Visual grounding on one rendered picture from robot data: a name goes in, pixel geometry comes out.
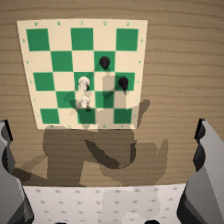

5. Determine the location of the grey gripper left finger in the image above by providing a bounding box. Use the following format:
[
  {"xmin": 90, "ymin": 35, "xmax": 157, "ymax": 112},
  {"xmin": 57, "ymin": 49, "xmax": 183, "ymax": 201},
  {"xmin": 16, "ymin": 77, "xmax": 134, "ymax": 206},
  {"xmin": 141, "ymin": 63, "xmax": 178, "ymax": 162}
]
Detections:
[{"xmin": 0, "ymin": 119, "xmax": 34, "ymax": 224}]

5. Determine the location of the green and cream chessboard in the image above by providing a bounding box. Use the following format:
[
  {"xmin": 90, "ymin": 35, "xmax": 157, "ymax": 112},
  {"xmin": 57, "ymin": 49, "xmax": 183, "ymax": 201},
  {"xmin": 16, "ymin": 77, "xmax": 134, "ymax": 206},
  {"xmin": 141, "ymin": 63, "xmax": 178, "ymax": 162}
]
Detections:
[{"xmin": 17, "ymin": 19, "xmax": 148, "ymax": 129}]

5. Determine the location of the black pawn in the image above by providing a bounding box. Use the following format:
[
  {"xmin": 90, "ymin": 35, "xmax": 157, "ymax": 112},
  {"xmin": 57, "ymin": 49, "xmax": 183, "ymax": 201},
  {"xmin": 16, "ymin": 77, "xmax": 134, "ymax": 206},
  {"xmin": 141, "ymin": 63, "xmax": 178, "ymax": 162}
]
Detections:
[
  {"xmin": 119, "ymin": 77, "xmax": 129, "ymax": 90},
  {"xmin": 99, "ymin": 56, "xmax": 110, "ymax": 68}
]

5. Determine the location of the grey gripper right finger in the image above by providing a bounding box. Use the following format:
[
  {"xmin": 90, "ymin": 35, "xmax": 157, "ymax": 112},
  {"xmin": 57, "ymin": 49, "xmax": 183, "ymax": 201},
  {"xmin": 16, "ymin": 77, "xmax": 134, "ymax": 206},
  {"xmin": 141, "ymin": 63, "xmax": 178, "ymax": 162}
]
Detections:
[{"xmin": 176, "ymin": 118, "xmax": 224, "ymax": 224}]

